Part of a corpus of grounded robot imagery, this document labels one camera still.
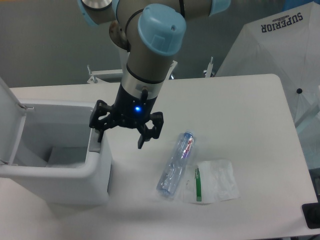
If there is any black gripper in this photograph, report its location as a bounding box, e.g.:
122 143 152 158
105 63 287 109
89 84 164 149

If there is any white push-lid trash can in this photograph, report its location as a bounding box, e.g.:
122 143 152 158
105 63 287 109
0 82 113 205

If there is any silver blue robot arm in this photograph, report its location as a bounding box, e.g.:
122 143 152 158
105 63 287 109
78 0 231 148

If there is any clear plastic water bottle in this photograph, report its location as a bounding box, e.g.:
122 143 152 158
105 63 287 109
156 131 195 198

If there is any clear plastic bag green strip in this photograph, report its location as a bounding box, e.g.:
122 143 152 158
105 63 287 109
182 159 240 205

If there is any white superior umbrella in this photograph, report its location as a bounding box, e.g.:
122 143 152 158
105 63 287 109
214 2 320 156

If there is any black device at table edge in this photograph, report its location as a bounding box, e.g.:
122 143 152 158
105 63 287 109
302 202 320 229

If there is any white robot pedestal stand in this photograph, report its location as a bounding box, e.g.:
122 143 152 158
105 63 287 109
86 57 216 84

